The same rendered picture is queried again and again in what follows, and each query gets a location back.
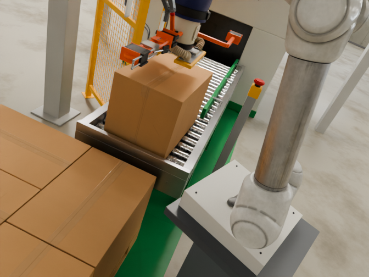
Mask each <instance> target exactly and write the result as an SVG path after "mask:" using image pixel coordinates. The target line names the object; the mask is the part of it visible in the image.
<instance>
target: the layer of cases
mask: <svg viewBox="0 0 369 277"><path fill-rule="evenodd" d="M155 181H156V176H154V175H152V174H150V173H147V172H145V171H143V170H141V169H138V168H136V167H134V166H133V165H130V164H128V163H126V162H124V161H122V160H119V159H117V158H115V157H113V156H111V155H109V154H107V153H105V152H102V151H100V150H98V149H96V148H94V147H92V146H90V145H88V144H85V143H83V142H81V141H79V140H77V139H75V138H73V137H71V136H68V135H66V134H64V133H62V132H60V131H58V130H56V129H54V128H51V127H49V126H47V125H45V124H43V123H40V122H39V121H37V120H35V119H32V118H30V117H28V116H26V115H23V114H21V113H19V112H17V111H15V110H13V109H11V108H9V107H6V106H4V105H2V104H0V277H109V276H110V274H111V272H112V271H113V270H114V268H115V266H116V265H117V263H118V261H119V260H120V258H121V256H122V255H123V253H124V251H125V250H126V248H127V247H128V245H129V243H130V242H131V240H132V238H133V237H134V235H135V233H136V232H137V230H138V228H139V227H140V225H141V223H142V220H143V217H144V214H145V211H146V208H147V205H148V202H149V199H150V196H151V193H152V190H153V187H154V184H155Z"/></svg>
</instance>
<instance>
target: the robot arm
mask: <svg viewBox="0 0 369 277"><path fill-rule="evenodd" d="M161 1H162V3H163V6H164V9H165V10H164V11H163V13H162V16H161V21H160V25H159V29H158V31H162V30H163V28H164V24H165V22H167V21H168V18H169V15H170V13H173V12H175V11H176V5H175V0H169V3H168V1H167V0H161ZM285 1H286V2H287V3H288V4H289V5H290V9H289V15H288V24H287V32H286V39H285V48H286V52H287V53H288V54H289V55H288V58H287V62H286V66H285V68H284V72H283V75H282V79H281V83H280V86H279V89H278V93H277V97H276V100H275V103H274V106H273V110H272V114H271V117H270V121H269V125H268V127H267V131H266V135H265V138H264V142H263V145H262V149H261V152H260V155H259V159H258V163H257V166H256V169H255V171H254V172H252V173H250V174H248V175H247V176H246V177H245V178H244V180H243V182H242V185H241V188H240V191H239V193H238V194H237V195H236V196H234V197H231V198H229V199H228V200H227V203H228V205H229V206H231V207H233V209H232V211H231V214H230V226H231V231H232V234H233V236H234V237H235V238H236V240H237V241H238V242H239V243H240V244H241V245H243V246H245V247H247V248H251V249H263V248H265V247H267V246H269V245H271V244H272V243H273V242H275V241H276V240H277V239H278V237H279V235H280V233H281V231H282V229H283V226H284V223H285V221H286V218H287V215H288V211H289V207H290V204H291V201H292V200H293V198H294V196H295V194H296V192H297V191H298V189H299V187H300V186H301V183H302V180H303V170H302V168H301V165H300V163H299V162H298V161H297V157H298V154H299V152H300V149H301V146H302V144H303V140H304V138H305V135H306V132H307V130H308V127H309V124H310V121H311V118H312V115H313V113H314V110H315V107H316V105H317V101H318V99H319V96H320V93H321V91H322V88H323V85H324V83H325V80H326V77H327V74H328V71H329V68H330V66H331V63H333V62H335V61H336V60H337V59H338V58H339V57H340V56H341V55H342V53H343V51H344V48H345V46H346V44H347V43H348V41H349V38H350V36H351V34H353V33H355V32H358V31H359V30H360V29H361V28H362V27H363V26H364V25H365V24H366V22H367V21H368V19H369V2H368V0H285ZM169 4H170V5H169Z"/></svg>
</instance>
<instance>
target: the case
mask: <svg viewBox="0 0 369 277"><path fill-rule="evenodd" d="M176 58H177V56H175V55H173V54H169V53H165V54H159V55H158V56H154V57H152V58H150V59H148V63H147V64H146V65H144V66H142V67H139V66H137V67H136V68H134V69H133V70H131V65H132V64H129V65H127V66H125V67H123V68H121V69H118V70H116V71H114V77H113V83H112V87H111V93H110V98H109V104H108V110H107V116H106V120H105V126H104V131H106V132H108V133H110V134H113V135H115V136H117V137H119V138H121V139H123V140H126V141H128V142H130V143H132V144H134V145H136V146H139V147H141V148H143V149H146V150H147V151H150V152H152V153H154V154H156V155H158V156H161V157H163V158H165V159H166V157H167V156H168V155H169V154H170V152H171V151H172V150H173V149H174V148H175V146H176V145H177V144H178V143H179V141H180V140H181V138H183V136H184V135H185V134H186V132H187V131H188V130H189V129H190V127H191V126H192V125H193V124H194V122H195V121H196V118H197V116H198V113H199V110H200V108H201V105H202V102H203V100H204V97H205V94H206V92H207V89H208V87H209V84H210V81H211V78H212V76H213V72H212V71H210V70H207V69H204V68H202V67H200V66H198V65H195V66H194V67H193V68H192V69H188V68H186V67H183V66H181V65H179V64H176V63H174V59H176Z"/></svg>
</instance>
